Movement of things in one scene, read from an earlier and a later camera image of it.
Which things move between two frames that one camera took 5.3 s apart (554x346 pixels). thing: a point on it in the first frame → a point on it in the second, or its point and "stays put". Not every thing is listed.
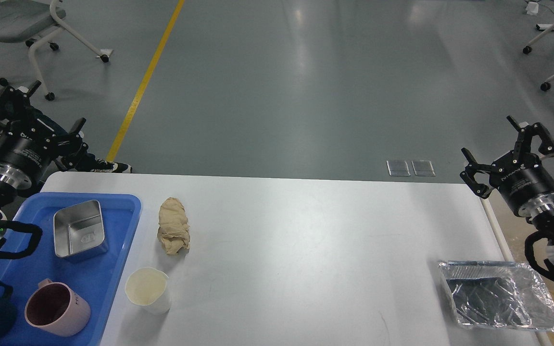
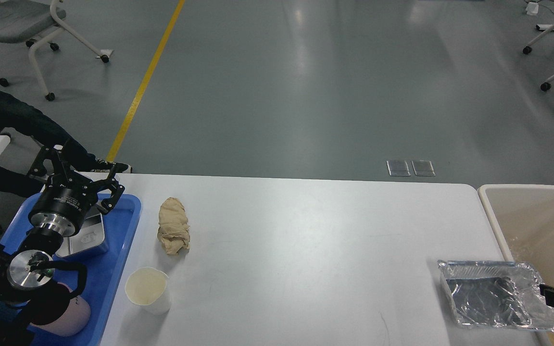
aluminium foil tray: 503,294 stays put
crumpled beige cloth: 173,230 stays put
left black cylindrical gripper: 17,159 → 66,200
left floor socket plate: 398,168 stays put
